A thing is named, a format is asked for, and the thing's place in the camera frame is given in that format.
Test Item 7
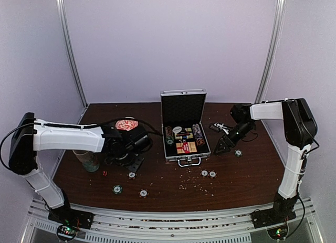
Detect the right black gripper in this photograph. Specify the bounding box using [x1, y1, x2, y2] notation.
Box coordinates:
[213, 121, 254, 155]

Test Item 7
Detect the red Texas Hold'em card box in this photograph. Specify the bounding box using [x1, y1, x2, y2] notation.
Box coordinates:
[176, 142, 197, 154]

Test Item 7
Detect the aluminium poker case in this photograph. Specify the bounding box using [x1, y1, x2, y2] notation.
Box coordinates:
[160, 89, 211, 167]

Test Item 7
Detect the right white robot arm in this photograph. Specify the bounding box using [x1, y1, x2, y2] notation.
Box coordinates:
[209, 98, 318, 200]

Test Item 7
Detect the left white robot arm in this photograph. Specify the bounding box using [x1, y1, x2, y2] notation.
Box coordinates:
[1, 112, 152, 224]

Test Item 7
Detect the black poker chip left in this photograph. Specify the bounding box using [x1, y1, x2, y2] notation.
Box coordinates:
[128, 172, 137, 179]

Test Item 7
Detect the black poker chip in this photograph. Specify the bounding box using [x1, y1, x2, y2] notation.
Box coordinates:
[128, 172, 137, 179]
[139, 189, 149, 198]

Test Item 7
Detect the green poker chip right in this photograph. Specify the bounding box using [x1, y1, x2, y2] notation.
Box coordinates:
[235, 150, 243, 157]

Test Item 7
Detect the green poker chip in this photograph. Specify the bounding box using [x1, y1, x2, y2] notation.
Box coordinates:
[112, 185, 123, 195]
[235, 150, 243, 157]

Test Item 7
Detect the orange poker chip right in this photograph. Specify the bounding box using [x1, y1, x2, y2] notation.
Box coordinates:
[208, 171, 217, 178]

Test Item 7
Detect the black poker chip front centre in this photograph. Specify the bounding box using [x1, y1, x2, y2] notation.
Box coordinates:
[139, 189, 149, 198]

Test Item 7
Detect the green poker chip front left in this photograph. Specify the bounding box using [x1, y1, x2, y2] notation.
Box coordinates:
[112, 185, 123, 195]

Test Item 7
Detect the white poker chip right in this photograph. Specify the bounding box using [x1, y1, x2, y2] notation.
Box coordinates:
[201, 170, 208, 176]

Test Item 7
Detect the black triangular all-in button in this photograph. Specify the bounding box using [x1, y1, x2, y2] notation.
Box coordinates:
[175, 132, 193, 139]

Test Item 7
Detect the red patterned bowl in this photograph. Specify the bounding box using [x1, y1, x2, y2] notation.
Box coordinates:
[115, 119, 139, 131]

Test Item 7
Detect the white dealer button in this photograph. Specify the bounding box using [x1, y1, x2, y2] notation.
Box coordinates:
[172, 126, 182, 134]

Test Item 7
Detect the brown chip stack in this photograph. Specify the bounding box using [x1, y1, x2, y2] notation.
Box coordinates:
[165, 126, 173, 136]

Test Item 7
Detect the aluminium front rail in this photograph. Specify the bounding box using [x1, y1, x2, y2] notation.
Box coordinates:
[18, 198, 327, 242]

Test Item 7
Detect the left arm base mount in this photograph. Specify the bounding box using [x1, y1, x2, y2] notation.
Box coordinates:
[48, 209, 94, 242]

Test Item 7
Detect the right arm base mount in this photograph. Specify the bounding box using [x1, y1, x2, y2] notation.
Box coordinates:
[250, 208, 296, 241]

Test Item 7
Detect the right aluminium frame post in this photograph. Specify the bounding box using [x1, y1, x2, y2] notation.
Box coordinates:
[255, 0, 286, 103]

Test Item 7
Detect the aluminium frame post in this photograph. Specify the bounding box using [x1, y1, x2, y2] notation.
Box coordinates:
[255, 0, 286, 103]
[56, 0, 88, 108]

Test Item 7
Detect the left aluminium frame post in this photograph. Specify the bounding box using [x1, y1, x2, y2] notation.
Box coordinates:
[56, 0, 88, 108]

